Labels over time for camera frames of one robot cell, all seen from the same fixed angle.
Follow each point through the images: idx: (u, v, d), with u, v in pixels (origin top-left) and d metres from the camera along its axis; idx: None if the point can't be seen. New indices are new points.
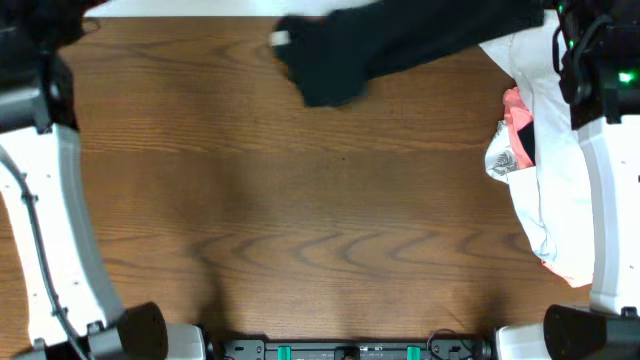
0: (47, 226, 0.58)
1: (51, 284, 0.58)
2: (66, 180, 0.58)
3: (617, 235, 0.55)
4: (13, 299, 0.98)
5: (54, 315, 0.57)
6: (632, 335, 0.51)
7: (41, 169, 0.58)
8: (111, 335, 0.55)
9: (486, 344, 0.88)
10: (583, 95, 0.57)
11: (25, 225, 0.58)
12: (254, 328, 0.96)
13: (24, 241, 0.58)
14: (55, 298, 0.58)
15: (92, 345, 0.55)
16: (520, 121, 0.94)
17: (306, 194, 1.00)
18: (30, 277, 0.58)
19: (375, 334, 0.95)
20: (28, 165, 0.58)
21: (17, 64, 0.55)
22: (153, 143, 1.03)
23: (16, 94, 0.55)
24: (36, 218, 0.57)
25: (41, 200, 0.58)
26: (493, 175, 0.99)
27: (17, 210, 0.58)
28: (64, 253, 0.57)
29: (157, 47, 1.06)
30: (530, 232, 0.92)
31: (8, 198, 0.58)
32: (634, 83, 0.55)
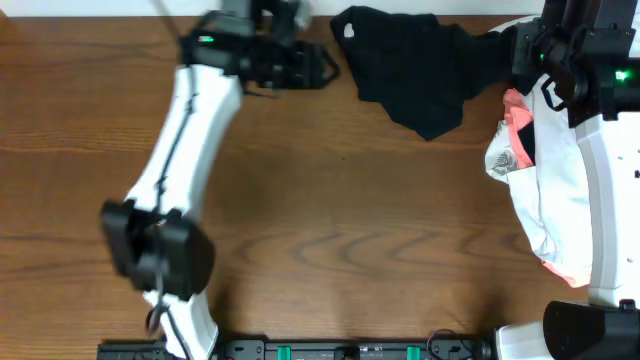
0: (192, 137, 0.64)
1: (167, 168, 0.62)
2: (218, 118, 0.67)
3: (615, 228, 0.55)
4: (9, 299, 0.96)
5: (154, 189, 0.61)
6: (628, 327, 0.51)
7: (210, 95, 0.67)
8: (182, 228, 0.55)
9: (486, 344, 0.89)
10: (580, 94, 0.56)
11: (175, 124, 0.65)
12: (254, 328, 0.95)
13: (171, 133, 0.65)
14: (163, 178, 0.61)
15: (167, 223, 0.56)
16: (520, 121, 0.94)
17: (307, 194, 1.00)
18: (157, 157, 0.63)
19: (375, 334, 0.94)
20: (204, 89, 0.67)
21: (229, 36, 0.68)
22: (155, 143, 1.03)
23: (218, 51, 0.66)
24: (187, 127, 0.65)
25: (199, 115, 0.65)
26: (493, 175, 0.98)
27: (177, 111, 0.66)
28: (190, 161, 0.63)
29: (161, 50, 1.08)
30: (529, 233, 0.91)
31: (178, 100, 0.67)
32: (630, 81, 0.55)
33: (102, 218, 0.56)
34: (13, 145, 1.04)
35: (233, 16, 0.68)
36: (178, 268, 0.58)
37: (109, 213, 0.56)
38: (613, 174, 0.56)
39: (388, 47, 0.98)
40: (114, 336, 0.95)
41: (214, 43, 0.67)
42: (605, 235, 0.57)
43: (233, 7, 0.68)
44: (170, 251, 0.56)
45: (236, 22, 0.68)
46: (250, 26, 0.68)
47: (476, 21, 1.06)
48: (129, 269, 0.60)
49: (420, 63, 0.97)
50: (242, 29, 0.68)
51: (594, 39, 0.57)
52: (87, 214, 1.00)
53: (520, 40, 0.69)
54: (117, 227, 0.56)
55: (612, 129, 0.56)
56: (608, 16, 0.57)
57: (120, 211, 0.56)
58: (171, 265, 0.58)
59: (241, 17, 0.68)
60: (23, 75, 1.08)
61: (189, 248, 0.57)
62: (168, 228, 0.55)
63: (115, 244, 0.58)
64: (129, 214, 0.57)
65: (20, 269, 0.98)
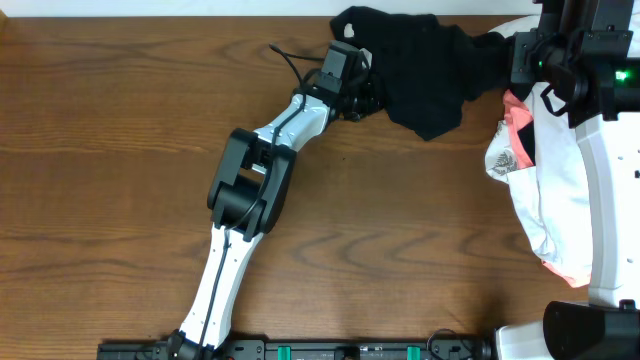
0: (296, 123, 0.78)
1: (283, 126, 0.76)
2: (315, 121, 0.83)
3: (616, 228, 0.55)
4: (10, 299, 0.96)
5: (270, 134, 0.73)
6: (628, 328, 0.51)
7: (314, 105, 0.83)
8: (287, 158, 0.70)
9: (486, 344, 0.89)
10: (581, 94, 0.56)
11: (286, 112, 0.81)
12: (254, 328, 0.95)
13: (284, 116, 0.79)
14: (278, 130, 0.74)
15: (283, 150, 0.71)
16: (520, 121, 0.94)
17: (307, 194, 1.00)
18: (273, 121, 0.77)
19: (375, 334, 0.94)
20: (307, 104, 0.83)
21: (326, 90, 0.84)
22: (156, 143, 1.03)
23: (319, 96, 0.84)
24: (295, 116, 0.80)
25: (306, 112, 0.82)
26: (493, 176, 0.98)
27: (290, 104, 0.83)
28: (292, 134, 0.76)
29: (161, 49, 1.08)
30: (529, 233, 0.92)
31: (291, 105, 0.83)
32: (630, 82, 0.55)
33: (232, 136, 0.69)
34: (13, 145, 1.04)
35: (332, 75, 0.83)
36: (274, 192, 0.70)
37: (238, 134, 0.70)
38: (613, 176, 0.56)
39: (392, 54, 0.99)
40: (114, 336, 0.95)
41: (318, 89, 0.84)
42: (606, 236, 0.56)
43: (331, 68, 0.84)
44: (277, 174, 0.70)
45: (332, 80, 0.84)
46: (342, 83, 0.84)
47: (476, 22, 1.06)
48: (224, 194, 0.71)
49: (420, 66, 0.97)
50: (334, 84, 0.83)
51: (592, 40, 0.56)
52: (87, 214, 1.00)
53: (518, 49, 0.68)
54: (245, 144, 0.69)
55: (612, 129, 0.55)
56: (606, 19, 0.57)
57: (245, 136, 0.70)
58: (265, 193, 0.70)
59: (336, 78, 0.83)
60: (23, 75, 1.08)
61: (290, 174, 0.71)
62: (279, 154, 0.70)
63: (232, 163, 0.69)
64: (254, 137, 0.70)
65: (20, 269, 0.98)
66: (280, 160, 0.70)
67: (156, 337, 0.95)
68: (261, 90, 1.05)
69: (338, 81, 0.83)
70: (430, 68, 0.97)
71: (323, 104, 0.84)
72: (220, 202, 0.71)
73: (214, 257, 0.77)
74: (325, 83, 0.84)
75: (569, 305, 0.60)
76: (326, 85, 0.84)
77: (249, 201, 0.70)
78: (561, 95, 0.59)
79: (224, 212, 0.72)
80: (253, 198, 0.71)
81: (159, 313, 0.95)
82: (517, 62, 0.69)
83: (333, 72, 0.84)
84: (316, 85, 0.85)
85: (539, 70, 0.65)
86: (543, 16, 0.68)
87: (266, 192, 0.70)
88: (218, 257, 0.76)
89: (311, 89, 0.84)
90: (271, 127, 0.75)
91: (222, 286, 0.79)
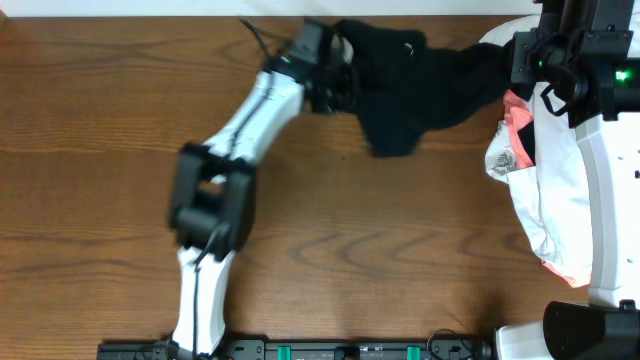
0: (257, 121, 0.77)
1: (242, 129, 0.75)
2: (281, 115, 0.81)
3: (616, 228, 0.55)
4: (10, 299, 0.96)
5: (230, 140, 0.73)
6: (629, 327, 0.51)
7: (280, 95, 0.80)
8: (249, 172, 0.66)
9: (486, 344, 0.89)
10: (581, 95, 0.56)
11: (251, 104, 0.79)
12: (254, 327, 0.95)
13: (244, 113, 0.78)
14: (236, 135, 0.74)
15: (237, 167, 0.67)
16: (520, 121, 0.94)
17: (306, 194, 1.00)
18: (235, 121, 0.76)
19: (375, 334, 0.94)
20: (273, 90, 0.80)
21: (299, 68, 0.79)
22: (155, 143, 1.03)
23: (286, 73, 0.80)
24: (257, 111, 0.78)
25: (269, 100, 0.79)
26: (493, 175, 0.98)
27: (257, 94, 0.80)
28: (253, 135, 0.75)
29: (160, 49, 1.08)
30: (530, 233, 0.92)
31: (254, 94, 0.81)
32: (631, 82, 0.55)
33: (183, 156, 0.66)
34: (13, 145, 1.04)
35: (305, 47, 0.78)
36: (234, 210, 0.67)
37: (189, 154, 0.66)
38: (613, 177, 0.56)
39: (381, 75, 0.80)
40: (114, 336, 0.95)
41: (291, 65, 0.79)
42: (606, 236, 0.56)
43: (304, 41, 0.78)
44: (232, 192, 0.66)
45: (305, 53, 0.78)
46: (316, 57, 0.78)
47: (476, 22, 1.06)
48: (185, 215, 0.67)
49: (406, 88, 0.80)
50: (307, 60, 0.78)
51: (592, 40, 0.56)
52: (88, 214, 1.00)
53: (519, 48, 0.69)
54: (196, 163, 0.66)
55: (612, 129, 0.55)
56: (607, 19, 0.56)
57: (196, 153, 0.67)
58: (227, 209, 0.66)
59: (312, 51, 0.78)
60: (22, 75, 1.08)
61: (248, 191, 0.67)
62: (234, 171, 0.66)
63: (187, 183, 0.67)
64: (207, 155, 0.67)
65: (21, 269, 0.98)
66: (233, 178, 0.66)
67: (156, 337, 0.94)
68: None
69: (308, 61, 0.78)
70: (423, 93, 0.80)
71: (292, 83, 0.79)
72: (182, 223, 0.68)
73: (187, 274, 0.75)
74: (296, 59, 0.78)
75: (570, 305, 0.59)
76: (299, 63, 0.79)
77: (211, 220, 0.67)
78: (561, 96, 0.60)
79: (190, 232, 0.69)
80: (216, 216, 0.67)
81: (159, 313, 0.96)
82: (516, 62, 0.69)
83: (305, 44, 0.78)
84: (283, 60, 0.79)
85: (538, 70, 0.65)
86: (542, 16, 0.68)
87: (225, 210, 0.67)
88: (191, 273, 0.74)
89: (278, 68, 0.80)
90: (230, 132, 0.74)
91: (202, 301, 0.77)
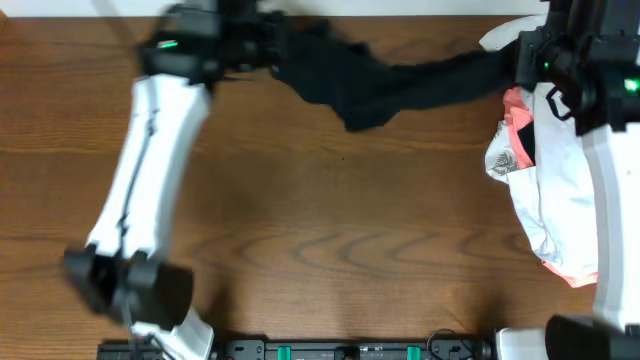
0: (147, 177, 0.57)
1: (128, 203, 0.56)
2: (180, 147, 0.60)
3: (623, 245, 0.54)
4: (10, 299, 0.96)
5: (118, 227, 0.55)
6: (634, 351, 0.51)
7: (168, 120, 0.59)
8: (156, 265, 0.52)
9: (486, 344, 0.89)
10: (589, 103, 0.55)
11: (139, 145, 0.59)
12: (254, 328, 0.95)
13: (125, 177, 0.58)
14: (126, 215, 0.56)
15: (134, 272, 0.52)
16: (520, 121, 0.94)
17: (306, 194, 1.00)
18: (121, 182, 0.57)
19: (375, 335, 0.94)
20: (165, 106, 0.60)
21: (193, 44, 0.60)
22: None
23: (175, 55, 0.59)
24: (143, 164, 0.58)
25: (159, 135, 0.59)
26: (493, 175, 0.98)
27: (140, 130, 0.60)
28: (148, 199, 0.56)
29: None
30: (529, 233, 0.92)
31: (135, 126, 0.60)
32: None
33: (65, 268, 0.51)
34: (13, 145, 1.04)
35: (197, 10, 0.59)
36: (151, 309, 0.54)
37: (69, 265, 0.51)
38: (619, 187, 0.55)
39: (301, 62, 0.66)
40: (114, 336, 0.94)
41: (180, 46, 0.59)
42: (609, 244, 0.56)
43: (193, 1, 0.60)
44: (139, 293, 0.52)
45: (200, 17, 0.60)
46: (216, 21, 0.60)
47: (477, 21, 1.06)
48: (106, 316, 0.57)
49: (327, 78, 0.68)
50: (206, 27, 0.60)
51: (600, 46, 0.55)
52: (87, 215, 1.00)
53: (524, 49, 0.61)
54: (84, 275, 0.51)
55: (621, 143, 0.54)
56: (614, 25, 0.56)
57: (81, 259, 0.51)
58: (143, 297, 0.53)
59: (209, 9, 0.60)
60: (22, 75, 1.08)
61: (159, 289, 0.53)
62: (133, 276, 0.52)
63: (85, 293, 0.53)
64: (92, 261, 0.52)
65: (21, 268, 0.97)
66: (136, 283, 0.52)
67: None
68: (261, 90, 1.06)
69: (193, 86, 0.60)
70: (345, 87, 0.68)
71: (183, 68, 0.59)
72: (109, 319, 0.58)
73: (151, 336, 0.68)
74: (182, 37, 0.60)
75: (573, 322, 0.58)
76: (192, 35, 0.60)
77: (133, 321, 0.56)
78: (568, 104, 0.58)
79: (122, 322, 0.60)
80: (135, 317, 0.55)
81: None
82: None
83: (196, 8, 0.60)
84: (165, 48, 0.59)
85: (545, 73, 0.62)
86: (551, 15, 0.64)
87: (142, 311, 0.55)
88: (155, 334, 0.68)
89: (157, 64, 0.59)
90: (119, 219, 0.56)
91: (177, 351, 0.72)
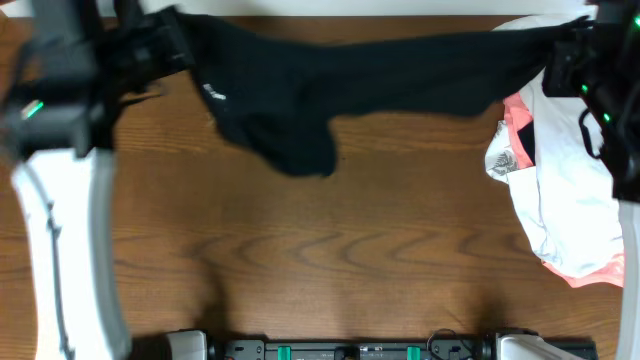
0: (70, 281, 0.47)
1: (64, 324, 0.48)
2: (94, 228, 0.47)
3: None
4: (10, 299, 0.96)
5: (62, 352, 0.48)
6: None
7: (71, 205, 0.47)
8: None
9: (486, 344, 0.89)
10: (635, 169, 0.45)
11: (47, 254, 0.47)
12: (254, 328, 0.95)
13: (43, 286, 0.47)
14: (65, 338, 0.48)
15: None
16: (520, 122, 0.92)
17: (306, 194, 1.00)
18: (41, 296, 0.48)
19: (375, 334, 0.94)
20: (60, 196, 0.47)
21: (64, 98, 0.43)
22: (153, 143, 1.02)
23: (55, 113, 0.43)
24: (59, 269, 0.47)
25: (66, 232, 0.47)
26: (493, 176, 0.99)
27: (36, 237, 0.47)
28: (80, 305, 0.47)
29: None
30: (530, 232, 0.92)
31: (30, 225, 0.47)
32: None
33: None
34: None
35: (54, 43, 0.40)
36: None
37: None
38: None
39: (214, 65, 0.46)
40: None
41: (48, 106, 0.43)
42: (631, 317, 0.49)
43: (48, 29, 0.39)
44: None
45: (66, 56, 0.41)
46: (85, 50, 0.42)
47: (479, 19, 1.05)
48: None
49: (257, 72, 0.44)
50: (81, 67, 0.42)
51: None
52: None
53: (558, 61, 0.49)
54: None
55: None
56: None
57: None
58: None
59: (70, 44, 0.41)
60: None
61: None
62: None
63: None
64: None
65: (20, 270, 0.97)
66: None
67: None
68: None
69: (85, 151, 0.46)
70: (275, 84, 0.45)
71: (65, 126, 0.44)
72: None
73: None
74: (43, 96, 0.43)
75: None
76: (57, 86, 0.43)
77: None
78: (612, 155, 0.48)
79: None
80: None
81: (160, 313, 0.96)
82: (554, 68, 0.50)
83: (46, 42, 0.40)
84: (29, 117, 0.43)
85: (585, 96, 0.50)
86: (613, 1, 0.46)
87: None
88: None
89: (32, 139, 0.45)
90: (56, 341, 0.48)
91: None
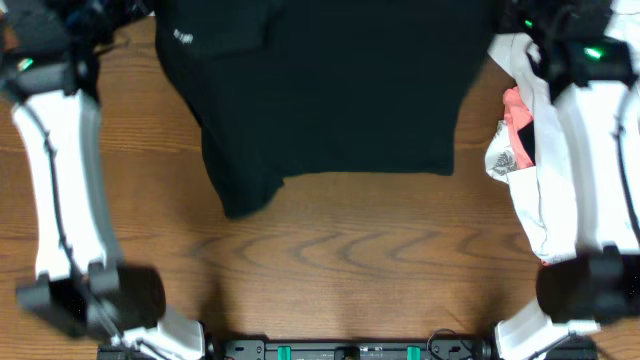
0: (64, 192, 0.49)
1: (62, 229, 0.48)
2: (84, 160, 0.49)
3: (588, 192, 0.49)
4: (11, 298, 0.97)
5: (59, 250, 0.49)
6: (607, 269, 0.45)
7: (57, 124, 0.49)
8: (116, 268, 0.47)
9: (486, 344, 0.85)
10: (558, 75, 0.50)
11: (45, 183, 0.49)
12: (254, 328, 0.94)
13: (43, 201, 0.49)
14: (63, 238, 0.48)
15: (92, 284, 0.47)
16: (520, 121, 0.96)
17: (305, 194, 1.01)
18: (42, 220, 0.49)
19: (375, 335, 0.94)
20: (54, 125, 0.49)
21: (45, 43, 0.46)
22: (154, 143, 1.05)
23: (45, 67, 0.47)
24: (56, 177, 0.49)
25: (59, 154, 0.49)
26: (493, 175, 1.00)
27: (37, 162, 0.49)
28: (79, 212, 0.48)
29: None
30: (529, 231, 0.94)
31: (32, 154, 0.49)
32: (603, 59, 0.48)
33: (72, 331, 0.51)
34: (12, 144, 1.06)
35: None
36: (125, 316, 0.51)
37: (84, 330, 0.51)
38: (583, 113, 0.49)
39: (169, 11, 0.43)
40: None
41: (36, 63, 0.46)
42: (583, 193, 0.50)
43: None
44: (111, 310, 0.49)
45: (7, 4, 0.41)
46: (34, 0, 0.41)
47: None
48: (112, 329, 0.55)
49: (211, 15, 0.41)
50: (58, 33, 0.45)
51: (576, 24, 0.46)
52: None
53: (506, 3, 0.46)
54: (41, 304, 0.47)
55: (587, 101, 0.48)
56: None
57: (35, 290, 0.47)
58: (116, 301, 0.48)
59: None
60: None
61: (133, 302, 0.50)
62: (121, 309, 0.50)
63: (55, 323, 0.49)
64: (47, 293, 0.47)
65: (21, 269, 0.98)
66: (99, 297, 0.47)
67: None
68: None
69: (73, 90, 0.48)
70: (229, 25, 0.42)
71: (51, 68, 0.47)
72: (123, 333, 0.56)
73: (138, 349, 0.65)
74: (32, 49, 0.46)
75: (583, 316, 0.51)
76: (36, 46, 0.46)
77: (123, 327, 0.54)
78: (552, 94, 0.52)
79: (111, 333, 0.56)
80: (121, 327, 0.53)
81: None
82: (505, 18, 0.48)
83: None
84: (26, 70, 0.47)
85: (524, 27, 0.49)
86: None
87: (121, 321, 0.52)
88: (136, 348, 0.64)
89: (31, 87, 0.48)
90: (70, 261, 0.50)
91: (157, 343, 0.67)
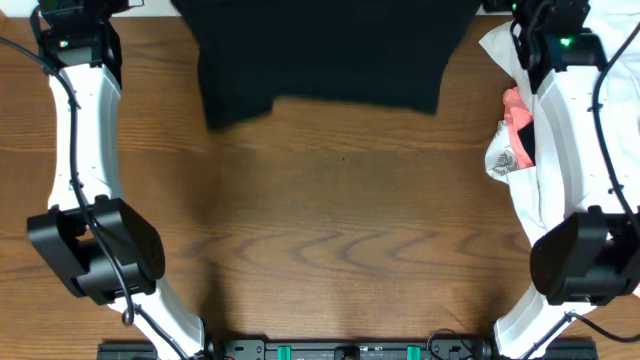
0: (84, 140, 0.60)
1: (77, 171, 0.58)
2: (103, 120, 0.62)
3: (578, 158, 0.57)
4: (9, 297, 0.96)
5: (70, 189, 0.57)
6: (596, 229, 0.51)
7: (84, 87, 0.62)
8: (117, 207, 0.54)
9: (486, 344, 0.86)
10: (535, 63, 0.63)
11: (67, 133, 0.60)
12: (254, 328, 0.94)
13: (64, 147, 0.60)
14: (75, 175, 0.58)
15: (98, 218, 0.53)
16: (519, 121, 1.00)
17: (305, 194, 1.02)
18: (60, 159, 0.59)
19: (375, 334, 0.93)
20: (81, 88, 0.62)
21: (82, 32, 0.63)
22: (155, 142, 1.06)
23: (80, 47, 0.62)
24: (75, 124, 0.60)
25: (83, 110, 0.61)
26: (493, 175, 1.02)
27: (62, 117, 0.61)
28: (91, 155, 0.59)
29: (162, 51, 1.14)
30: (530, 231, 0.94)
31: (58, 112, 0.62)
32: (572, 46, 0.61)
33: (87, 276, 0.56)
34: (15, 145, 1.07)
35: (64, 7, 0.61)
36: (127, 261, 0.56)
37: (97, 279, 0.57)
38: (561, 91, 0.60)
39: None
40: (112, 336, 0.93)
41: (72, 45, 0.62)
42: (570, 161, 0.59)
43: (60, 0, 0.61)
44: (115, 243, 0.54)
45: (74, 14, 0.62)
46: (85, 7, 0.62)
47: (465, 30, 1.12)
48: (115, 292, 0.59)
49: None
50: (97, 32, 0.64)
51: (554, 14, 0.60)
52: None
53: None
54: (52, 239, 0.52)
55: (564, 80, 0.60)
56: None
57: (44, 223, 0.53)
58: (116, 238, 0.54)
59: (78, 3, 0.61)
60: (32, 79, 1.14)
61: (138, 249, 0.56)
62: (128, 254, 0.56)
63: (49, 255, 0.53)
64: (53, 223, 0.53)
65: (20, 268, 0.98)
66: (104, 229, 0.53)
67: None
68: None
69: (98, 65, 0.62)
70: None
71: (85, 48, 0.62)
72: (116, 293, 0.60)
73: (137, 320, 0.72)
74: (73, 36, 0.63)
75: (580, 280, 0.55)
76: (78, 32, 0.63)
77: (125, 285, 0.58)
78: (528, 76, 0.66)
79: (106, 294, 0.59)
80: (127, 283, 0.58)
81: None
82: None
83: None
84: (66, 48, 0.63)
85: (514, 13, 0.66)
86: None
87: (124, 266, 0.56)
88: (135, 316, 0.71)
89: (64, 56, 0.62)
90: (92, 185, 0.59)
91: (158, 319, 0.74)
